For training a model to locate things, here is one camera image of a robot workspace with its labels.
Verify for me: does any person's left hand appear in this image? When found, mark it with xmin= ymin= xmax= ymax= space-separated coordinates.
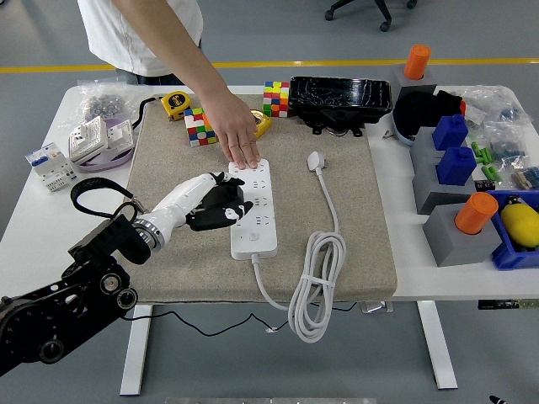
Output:
xmin=201 ymin=88 xmax=261 ymax=170

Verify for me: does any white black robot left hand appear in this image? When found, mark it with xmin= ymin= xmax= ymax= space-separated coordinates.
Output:
xmin=147 ymin=170 xmax=255 ymax=250

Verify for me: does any black power adapter plug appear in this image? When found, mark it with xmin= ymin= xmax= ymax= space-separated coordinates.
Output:
xmin=205 ymin=183 xmax=246 ymax=211

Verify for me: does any white power strip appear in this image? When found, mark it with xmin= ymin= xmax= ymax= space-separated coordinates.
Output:
xmin=228 ymin=157 xmax=279 ymax=261

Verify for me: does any dark circuit board strip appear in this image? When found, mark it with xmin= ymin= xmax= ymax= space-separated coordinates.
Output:
xmin=478 ymin=298 xmax=539 ymax=311

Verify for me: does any yellow tape measure black window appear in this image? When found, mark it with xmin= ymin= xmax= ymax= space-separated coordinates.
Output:
xmin=250 ymin=109 xmax=273 ymax=139

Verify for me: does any three-by-three puzzle cube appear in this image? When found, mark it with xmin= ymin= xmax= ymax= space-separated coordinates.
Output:
xmin=184 ymin=107 xmax=217 ymax=148

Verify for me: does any many-celled puzzle cube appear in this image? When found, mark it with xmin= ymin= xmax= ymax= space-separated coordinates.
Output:
xmin=263 ymin=80 xmax=291 ymax=119

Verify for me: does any yellow tape measure round label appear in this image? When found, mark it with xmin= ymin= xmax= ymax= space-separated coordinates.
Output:
xmin=131 ymin=91 xmax=193 ymax=131

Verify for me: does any grey-brown mat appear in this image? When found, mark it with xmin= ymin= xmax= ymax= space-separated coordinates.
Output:
xmin=117 ymin=93 xmax=399 ymax=304

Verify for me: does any white table leg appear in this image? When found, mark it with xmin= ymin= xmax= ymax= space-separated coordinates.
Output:
xmin=120 ymin=305 xmax=153 ymax=396
xmin=416 ymin=301 xmax=459 ymax=391

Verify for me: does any purple tape reel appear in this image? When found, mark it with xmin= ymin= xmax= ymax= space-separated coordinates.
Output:
xmin=77 ymin=117 xmax=136 ymax=174

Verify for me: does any black device with cracked screen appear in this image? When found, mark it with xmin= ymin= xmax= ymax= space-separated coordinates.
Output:
xmin=289 ymin=75 xmax=392 ymax=138

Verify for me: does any clear bag of metal nuts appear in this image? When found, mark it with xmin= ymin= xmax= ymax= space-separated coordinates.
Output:
xmin=62 ymin=77 xmax=151 ymax=131

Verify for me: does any white circuit breaker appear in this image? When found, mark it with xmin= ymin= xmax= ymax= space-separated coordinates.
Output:
xmin=24 ymin=141 xmax=81 ymax=194

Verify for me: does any blue plastic bin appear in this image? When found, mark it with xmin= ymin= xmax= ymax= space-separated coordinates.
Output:
xmin=486 ymin=189 xmax=539 ymax=271

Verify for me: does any person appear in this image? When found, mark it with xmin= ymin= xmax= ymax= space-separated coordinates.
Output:
xmin=77 ymin=0 xmax=205 ymax=87

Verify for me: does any pale blue bowl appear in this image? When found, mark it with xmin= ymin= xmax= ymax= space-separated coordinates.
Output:
xmin=391 ymin=107 xmax=418 ymax=147

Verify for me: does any yellow rounded toy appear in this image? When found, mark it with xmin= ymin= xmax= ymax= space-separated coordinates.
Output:
xmin=499 ymin=195 xmax=539 ymax=248

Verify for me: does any black cloth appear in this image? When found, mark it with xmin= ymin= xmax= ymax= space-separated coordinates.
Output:
xmin=395 ymin=89 xmax=464 ymax=136

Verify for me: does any black office chair base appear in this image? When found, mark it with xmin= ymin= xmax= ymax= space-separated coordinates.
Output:
xmin=323 ymin=0 xmax=418 ymax=33

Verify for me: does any orange cylinder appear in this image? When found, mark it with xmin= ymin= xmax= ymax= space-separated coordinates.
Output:
xmin=453 ymin=192 xmax=499 ymax=236
xmin=403 ymin=45 xmax=432 ymax=81

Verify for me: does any blue square peg block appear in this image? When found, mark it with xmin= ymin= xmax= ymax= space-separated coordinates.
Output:
xmin=432 ymin=114 xmax=469 ymax=152
xmin=435 ymin=146 xmax=478 ymax=186

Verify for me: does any clear bag of resistors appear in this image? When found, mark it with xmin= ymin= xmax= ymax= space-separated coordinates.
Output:
xmin=510 ymin=165 xmax=539 ymax=191

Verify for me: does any clear bag of dark parts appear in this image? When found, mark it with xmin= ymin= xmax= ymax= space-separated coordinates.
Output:
xmin=483 ymin=121 xmax=530 ymax=167

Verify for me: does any clear bag of blue parts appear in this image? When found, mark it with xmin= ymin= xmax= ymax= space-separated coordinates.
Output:
xmin=461 ymin=85 xmax=532 ymax=127

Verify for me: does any white power cord with plug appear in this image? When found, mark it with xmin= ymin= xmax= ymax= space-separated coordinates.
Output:
xmin=250 ymin=150 xmax=349 ymax=344

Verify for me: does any white wall socket box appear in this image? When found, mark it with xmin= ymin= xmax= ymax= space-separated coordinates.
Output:
xmin=68 ymin=116 xmax=109 ymax=164

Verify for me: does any metal bracket under table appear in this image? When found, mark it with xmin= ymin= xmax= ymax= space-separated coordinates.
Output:
xmin=360 ymin=301 xmax=395 ymax=315

